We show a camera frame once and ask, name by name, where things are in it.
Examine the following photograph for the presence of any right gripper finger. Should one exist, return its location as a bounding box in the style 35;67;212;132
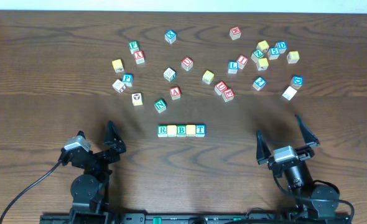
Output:
256;130;271;164
295;114;320;147

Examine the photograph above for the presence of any green R block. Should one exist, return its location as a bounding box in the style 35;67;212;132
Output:
157;125;168;138

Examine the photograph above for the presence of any yellow block O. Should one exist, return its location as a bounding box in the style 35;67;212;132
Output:
167;125;177;137

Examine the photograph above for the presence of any blue T block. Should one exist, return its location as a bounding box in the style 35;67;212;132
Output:
195;124;206;137

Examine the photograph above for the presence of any green B block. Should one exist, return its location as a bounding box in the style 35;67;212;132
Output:
177;125;187;137

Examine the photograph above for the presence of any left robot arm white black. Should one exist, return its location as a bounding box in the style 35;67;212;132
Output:
58;121;126;223

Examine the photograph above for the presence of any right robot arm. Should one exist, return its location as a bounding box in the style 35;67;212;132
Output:
256;115;340;222

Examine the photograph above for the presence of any yellow picture block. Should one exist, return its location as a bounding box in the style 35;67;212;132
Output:
131;93;143;106

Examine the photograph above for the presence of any white blank block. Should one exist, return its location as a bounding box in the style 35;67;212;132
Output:
282;86;297;101

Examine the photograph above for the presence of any beige red block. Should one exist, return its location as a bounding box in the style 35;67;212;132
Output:
112;79;126;93

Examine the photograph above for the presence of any green N block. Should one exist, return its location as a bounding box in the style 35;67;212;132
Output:
154;99;167;113

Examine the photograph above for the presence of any blue D block right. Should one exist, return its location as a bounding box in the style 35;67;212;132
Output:
290;76;304;90

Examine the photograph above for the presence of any blue d block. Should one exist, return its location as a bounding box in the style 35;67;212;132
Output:
275;41;287;54
290;76;304;90

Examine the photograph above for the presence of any blue P block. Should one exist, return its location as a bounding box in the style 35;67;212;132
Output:
121;73;133;87

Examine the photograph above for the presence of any blue 2 block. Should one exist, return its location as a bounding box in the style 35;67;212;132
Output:
253;77;266;91

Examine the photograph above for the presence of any red A block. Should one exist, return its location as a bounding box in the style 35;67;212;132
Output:
169;86;181;100

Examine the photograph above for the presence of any red U block lower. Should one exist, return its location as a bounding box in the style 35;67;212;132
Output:
215;81;228;95

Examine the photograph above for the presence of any red u block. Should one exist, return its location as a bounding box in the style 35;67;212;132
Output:
181;57;193;72
215;81;228;95

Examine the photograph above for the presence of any yellow 8 block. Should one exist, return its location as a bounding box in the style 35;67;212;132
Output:
287;51;300;64

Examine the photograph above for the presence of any white grey picture block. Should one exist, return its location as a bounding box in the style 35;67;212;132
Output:
164;67;176;82

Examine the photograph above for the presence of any yellow block by Z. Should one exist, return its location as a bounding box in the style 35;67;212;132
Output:
256;58;269;71

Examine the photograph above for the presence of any blue L block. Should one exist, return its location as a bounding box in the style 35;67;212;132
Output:
228;61;239;74

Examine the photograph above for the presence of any blue 5 block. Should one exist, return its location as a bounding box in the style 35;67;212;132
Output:
267;47;280;60

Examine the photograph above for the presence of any green F block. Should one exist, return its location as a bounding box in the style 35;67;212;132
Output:
128;40;140;54

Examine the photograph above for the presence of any red I block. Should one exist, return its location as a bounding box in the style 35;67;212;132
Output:
237;55;249;70

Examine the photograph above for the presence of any blue D block upper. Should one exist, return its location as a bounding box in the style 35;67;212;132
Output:
275;41;287;54

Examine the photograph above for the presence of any green Z block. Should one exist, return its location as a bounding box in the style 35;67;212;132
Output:
251;49;264;63

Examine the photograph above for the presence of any red U block upper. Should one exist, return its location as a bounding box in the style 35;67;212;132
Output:
181;57;193;72

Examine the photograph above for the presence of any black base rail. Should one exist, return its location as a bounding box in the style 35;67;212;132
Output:
40;212;352;224

